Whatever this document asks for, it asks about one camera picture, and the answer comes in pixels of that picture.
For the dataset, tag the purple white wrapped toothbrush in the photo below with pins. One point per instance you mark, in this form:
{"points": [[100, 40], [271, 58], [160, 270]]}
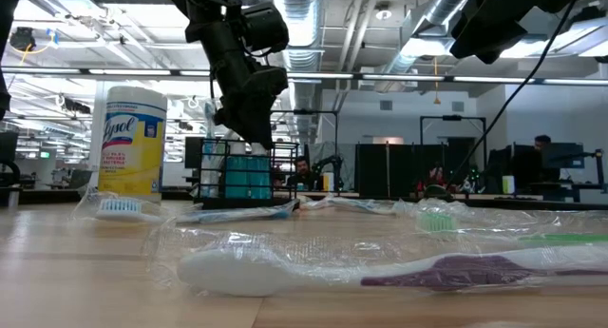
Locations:
{"points": [[237, 271]]}

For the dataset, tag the yellow Lysol wipes canister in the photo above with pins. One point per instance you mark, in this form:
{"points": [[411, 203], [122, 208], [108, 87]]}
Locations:
{"points": [[133, 166]]}

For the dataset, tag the round ceiling lamp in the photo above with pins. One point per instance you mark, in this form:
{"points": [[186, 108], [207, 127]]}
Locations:
{"points": [[382, 13]]}

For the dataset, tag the green white toothbrush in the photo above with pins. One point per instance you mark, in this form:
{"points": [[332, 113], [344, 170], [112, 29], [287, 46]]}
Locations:
{"points": [[434, 222]]}

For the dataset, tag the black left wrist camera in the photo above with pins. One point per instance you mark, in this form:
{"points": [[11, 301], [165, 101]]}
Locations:
{"points": [[273, 83]]}

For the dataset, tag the blue white toothbrush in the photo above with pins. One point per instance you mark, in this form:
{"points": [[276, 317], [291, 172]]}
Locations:
{"points": [[361, 206], [119, 208]]}

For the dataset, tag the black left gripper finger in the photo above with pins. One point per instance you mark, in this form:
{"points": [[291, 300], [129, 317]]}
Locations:
{"points": [[261, 137]]}

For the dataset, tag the black partition panel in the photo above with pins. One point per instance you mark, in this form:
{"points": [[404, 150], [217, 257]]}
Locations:
{"points": [[370, 171]]}

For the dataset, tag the long ceiling light strip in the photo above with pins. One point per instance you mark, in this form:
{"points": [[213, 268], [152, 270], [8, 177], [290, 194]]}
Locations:
{"points": [[404, 77]]}

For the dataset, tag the dark computer monitor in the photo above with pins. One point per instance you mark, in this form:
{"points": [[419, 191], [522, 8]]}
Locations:
{"points": [[563, 156]]}

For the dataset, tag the silver ventilation duct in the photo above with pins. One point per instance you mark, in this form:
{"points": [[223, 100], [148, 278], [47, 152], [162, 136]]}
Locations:
{"points": [[306, 38], [427, 19]]}

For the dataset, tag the grey laptop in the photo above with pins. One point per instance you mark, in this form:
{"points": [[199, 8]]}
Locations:
{"points": [[80, 179]]}

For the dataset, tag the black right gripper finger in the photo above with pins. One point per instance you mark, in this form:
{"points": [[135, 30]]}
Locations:
{"points": [[499, 45], [470, 40]]}

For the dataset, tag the person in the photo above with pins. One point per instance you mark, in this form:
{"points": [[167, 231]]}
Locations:
{"points": [[301, 171], [541, 142], [434, 178]]}

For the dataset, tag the small white yellow canister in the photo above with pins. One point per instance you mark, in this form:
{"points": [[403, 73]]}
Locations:
{"points": [[508, 184], [328, 181]]}

